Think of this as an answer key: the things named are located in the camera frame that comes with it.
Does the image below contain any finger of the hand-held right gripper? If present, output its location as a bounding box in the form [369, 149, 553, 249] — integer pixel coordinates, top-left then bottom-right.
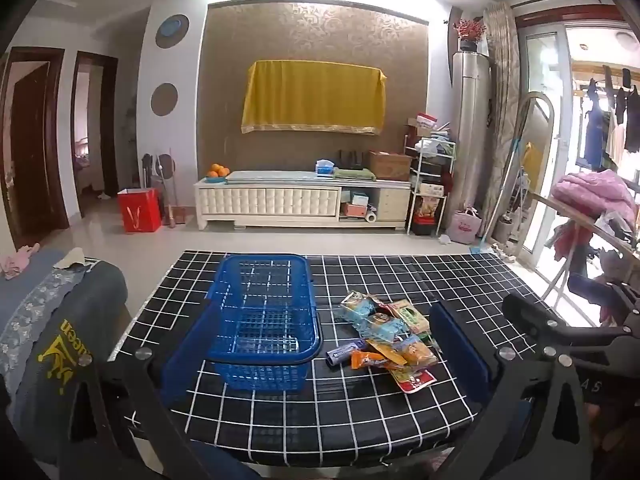
[501, 292, 640, 350]
[567, 274, 640, 315]

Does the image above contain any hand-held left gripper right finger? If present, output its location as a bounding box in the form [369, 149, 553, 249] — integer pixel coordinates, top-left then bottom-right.
[429, 301, 596, 480]

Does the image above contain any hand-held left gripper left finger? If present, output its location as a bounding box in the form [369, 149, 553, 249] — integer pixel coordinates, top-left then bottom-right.
[65, 302, 251, 480]

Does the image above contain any green cracker packet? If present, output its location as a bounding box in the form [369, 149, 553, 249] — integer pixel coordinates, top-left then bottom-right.
[389, 299, 432, 337]

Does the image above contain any blue plastic basket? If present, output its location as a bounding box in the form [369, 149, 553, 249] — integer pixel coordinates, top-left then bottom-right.
[205, 254, 323, 393]

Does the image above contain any yellow bread packet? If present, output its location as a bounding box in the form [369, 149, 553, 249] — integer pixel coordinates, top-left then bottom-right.
[395, 335, 440, 368]

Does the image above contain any red snack packet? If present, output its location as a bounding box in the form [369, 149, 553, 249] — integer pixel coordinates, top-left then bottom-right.
[390, 367, 437, 395]

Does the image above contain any blue mop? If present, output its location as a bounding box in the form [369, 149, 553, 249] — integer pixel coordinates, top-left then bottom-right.
[470, 140, 523, 256]

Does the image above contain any pink blanket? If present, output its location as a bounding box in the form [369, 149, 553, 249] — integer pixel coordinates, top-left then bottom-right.
[550, 169, 638, 223]

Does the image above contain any grey queen-print cushion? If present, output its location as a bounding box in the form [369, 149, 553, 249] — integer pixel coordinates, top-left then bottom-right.
[0, 247, 130, 456]

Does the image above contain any pink bag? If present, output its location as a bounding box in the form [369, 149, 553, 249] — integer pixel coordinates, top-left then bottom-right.
[445, 207, 483, 245]

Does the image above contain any purple snack packet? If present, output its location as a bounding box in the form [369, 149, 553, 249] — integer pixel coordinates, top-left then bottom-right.
[325, 341, 368, 368]

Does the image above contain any black checkered tablecloth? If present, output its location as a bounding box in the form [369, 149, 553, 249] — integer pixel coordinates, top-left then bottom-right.
[92, 250, 551, 466]

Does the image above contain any oval standing mirror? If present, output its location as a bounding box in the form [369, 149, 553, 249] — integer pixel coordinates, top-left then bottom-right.
[492, 91, 557, 261]

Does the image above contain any cream cloth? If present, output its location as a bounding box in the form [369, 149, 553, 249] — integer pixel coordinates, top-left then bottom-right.
[54, 248, 91, 268]

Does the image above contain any printed snack bag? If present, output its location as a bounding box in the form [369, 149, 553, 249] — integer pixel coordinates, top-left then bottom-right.
[415, 195, 446, 226]

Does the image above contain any red gift bag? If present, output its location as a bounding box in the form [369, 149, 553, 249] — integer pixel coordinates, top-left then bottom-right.
[117, 187, 163, 233]

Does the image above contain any broom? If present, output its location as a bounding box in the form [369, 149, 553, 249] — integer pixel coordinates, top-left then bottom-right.
[165, 147, 187, 228]

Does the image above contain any dark blue hanging garment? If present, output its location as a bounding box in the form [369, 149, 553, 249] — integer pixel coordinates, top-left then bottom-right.
[582, 80, 613, 168]

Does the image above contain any floral lace cloth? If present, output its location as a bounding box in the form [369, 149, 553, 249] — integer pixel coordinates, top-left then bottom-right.
[0, 260, 96, 376]

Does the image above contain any white TV cabinet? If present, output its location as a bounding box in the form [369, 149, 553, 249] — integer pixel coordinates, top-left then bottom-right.
[194, 170, 413, 233]

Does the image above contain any black hanging garment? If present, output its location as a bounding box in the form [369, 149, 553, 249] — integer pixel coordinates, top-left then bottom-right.
[620, 85, 640, 156]

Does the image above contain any pink cloth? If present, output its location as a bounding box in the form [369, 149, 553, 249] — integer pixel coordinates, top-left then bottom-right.
[0, 242, 41, 281]

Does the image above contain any white shelf rack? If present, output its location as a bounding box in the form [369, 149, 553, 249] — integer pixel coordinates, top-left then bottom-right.
[405, 137, 458, 237]

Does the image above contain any brown cardboard box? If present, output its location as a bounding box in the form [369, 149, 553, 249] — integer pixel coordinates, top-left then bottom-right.
[369, 150, 413, 182]

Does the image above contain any green folded cloth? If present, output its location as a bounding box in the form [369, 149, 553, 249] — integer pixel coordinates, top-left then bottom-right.
[332, 167, 378, 182]

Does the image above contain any silver standing air conditioner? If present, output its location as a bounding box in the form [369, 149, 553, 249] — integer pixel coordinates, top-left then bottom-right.
[452, 50, 493, 221]

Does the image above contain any red and white box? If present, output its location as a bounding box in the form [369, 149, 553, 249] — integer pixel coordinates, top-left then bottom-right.
[406, 112, 451, 138]

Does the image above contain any dark wooden door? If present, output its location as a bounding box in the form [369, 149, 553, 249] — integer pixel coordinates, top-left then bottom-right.
[0, 46, 71, 251]

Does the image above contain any red flower vase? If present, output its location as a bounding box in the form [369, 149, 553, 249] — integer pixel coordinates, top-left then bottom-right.
[452, 17, 487, 52]

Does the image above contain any yellow fringed cloth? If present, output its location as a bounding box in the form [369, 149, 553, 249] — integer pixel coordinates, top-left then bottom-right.
[241, 59, 388, 137]

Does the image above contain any dark wooden door frame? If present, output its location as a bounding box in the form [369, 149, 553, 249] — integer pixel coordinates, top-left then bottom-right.
[70, 51, 120, 218]

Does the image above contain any round brown wall decoration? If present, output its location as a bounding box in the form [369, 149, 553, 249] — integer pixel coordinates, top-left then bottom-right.
[150, 82, 179, 118]

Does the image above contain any round wall decoration blue plate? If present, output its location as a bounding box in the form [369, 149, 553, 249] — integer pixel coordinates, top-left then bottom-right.
[155, 14, 190, 50]

